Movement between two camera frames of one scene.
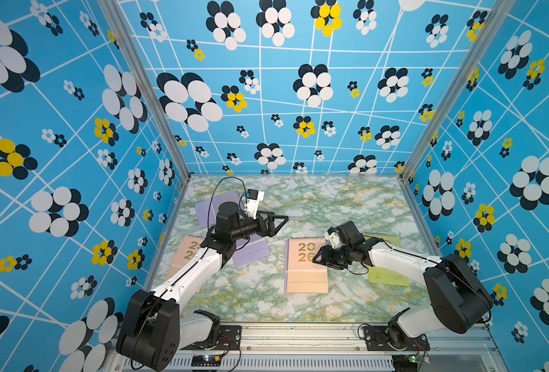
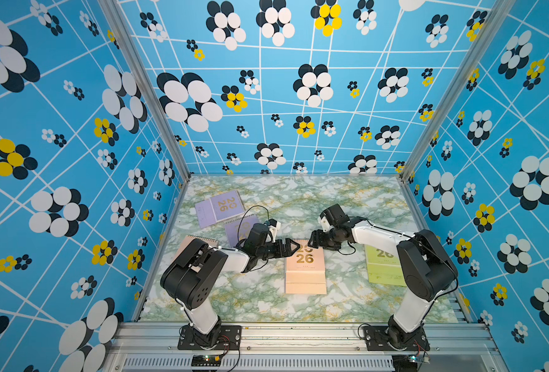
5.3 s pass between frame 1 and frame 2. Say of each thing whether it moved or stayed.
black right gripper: moved
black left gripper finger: moved
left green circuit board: stayed
